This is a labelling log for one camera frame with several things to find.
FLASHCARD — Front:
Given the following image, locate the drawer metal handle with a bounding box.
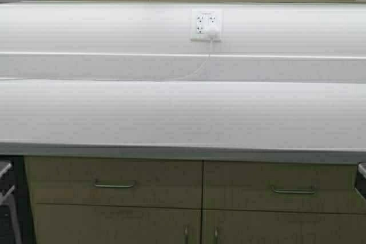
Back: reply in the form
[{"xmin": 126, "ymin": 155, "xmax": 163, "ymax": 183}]
[
  {"xmin": 270, "ymin": 185, "xmax": 316, "ymax": 195},
  {"xmin": 94, "ymin": 179, "xmax": 137, "ymax": 189}
]

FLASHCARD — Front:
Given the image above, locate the right drawer metal handle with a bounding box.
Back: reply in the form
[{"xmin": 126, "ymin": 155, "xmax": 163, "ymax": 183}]
[{"xmin": 270, "ymin": 185, "xmax": 316, "ymax": 195}]

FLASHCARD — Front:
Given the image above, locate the right beige drawer front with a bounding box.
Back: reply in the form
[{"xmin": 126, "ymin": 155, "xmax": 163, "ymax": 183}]
[{"xmin": 203, "ymin": 161, "xmax": 365, "ymax": 214}]

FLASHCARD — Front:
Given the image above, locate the white charger cable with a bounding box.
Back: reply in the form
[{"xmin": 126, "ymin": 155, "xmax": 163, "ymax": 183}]
[{"xmin": 160, "ymin": 37, "xmax": 213, "ymax": 82}]

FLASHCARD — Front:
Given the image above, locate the beige drawer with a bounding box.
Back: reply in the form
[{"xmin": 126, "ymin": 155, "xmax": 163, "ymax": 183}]
[
  {"xmin": 26, "ymin": 157, "xmax": 202, "ymax": 209},
  {"xmin": 203, "ymin": 161, "xmax": 365, "ymax": 214}
]

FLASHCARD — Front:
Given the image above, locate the white plug adapter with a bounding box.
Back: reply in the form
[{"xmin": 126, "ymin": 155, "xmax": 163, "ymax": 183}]
[{"xmin": 206, "ymin": 25, "xmax": 220, "ymax": 40}]

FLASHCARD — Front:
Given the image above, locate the white wall outlet plate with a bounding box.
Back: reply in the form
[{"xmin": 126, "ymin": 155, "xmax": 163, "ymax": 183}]
[{"xmin": 190, "ymin": 9, "xmax": 223, "ymax": 42}]

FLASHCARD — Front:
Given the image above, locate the left beige drawer front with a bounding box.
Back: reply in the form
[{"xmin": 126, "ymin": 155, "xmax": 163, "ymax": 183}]
[{"xmin": 26, "ymin": 157, "xmax": 202, "ymax": 209}]

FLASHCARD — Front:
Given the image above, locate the left drawer metal handle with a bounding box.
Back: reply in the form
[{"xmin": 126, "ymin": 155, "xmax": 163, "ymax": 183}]
[{"xmin": 94, "ymin": 179, "xmax": 137, "ymax": 189}]

